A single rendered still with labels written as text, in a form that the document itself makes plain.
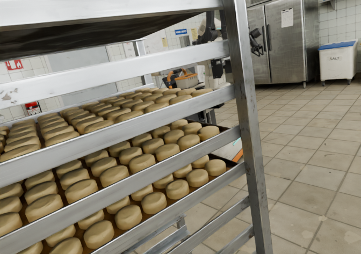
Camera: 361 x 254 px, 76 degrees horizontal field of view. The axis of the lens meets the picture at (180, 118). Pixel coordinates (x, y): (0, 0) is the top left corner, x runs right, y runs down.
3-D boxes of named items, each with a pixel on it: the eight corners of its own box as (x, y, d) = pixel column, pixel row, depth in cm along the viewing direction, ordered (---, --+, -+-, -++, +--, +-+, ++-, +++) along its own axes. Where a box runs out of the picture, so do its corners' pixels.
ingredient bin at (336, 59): (318, 87, 449) (317, 46, 429) (326, 80, 492) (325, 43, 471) (352, 85, 412) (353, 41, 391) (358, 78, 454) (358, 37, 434)
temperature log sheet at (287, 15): (294, 25, 425) (293, 7, 417) (293, 25, 424) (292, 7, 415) (282, 27, 441) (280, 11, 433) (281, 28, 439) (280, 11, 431)
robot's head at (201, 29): (194, 33, 197) (202, 16, 188) (206, 31, 213) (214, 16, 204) (207, 42, 193) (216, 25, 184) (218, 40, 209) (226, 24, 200)
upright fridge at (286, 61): (320, 80, 501) (317, -24, 446) (305, 90, 444) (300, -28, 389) (260, 83, 603) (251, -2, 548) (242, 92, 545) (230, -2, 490)
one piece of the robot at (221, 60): (208, 79, 200) (204, 54, 194) (222, 73, 221) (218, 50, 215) (225, 77, 191) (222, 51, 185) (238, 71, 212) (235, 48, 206)
